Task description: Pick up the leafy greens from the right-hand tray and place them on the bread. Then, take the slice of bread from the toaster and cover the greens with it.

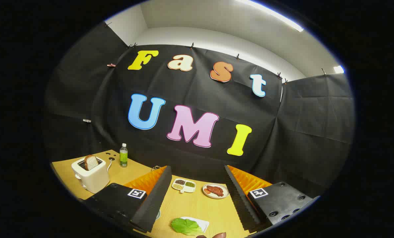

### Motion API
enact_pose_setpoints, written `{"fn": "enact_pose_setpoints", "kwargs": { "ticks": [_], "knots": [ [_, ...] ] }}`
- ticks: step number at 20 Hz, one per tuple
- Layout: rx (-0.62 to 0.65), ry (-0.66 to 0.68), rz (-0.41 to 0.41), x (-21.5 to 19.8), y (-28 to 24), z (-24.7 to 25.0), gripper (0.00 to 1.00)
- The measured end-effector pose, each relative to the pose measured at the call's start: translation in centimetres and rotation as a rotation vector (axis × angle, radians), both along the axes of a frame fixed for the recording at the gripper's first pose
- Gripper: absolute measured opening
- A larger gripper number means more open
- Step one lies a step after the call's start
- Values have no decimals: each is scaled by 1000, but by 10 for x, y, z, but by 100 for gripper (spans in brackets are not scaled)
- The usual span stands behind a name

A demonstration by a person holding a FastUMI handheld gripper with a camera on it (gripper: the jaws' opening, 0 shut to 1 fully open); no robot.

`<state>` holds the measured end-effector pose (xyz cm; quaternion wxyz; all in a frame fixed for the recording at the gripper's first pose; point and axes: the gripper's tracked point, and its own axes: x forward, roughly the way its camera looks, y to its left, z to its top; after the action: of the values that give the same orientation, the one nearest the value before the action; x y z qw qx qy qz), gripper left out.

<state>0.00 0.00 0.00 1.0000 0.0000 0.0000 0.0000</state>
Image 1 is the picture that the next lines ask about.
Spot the round white plate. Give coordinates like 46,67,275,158
202,183,230,199

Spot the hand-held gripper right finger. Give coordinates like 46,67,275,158
224,165,320,232

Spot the white bread slice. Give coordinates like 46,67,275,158
84,155,99,171

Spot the small white dish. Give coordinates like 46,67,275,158
180,217,210,233

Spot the red meat slice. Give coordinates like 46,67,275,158
205,185,224,197

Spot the white divided dish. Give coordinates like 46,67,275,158
172,178,196,194

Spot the black backdrop cloth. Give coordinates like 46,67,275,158
43,21,355,199

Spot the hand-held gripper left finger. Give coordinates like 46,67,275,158
81,165,173,233

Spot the white toaster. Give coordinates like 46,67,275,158
71,156,110,194

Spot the green lettuce leaf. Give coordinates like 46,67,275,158
171,218,203,236

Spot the green label drink bottle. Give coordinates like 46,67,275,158
119,143,128,168

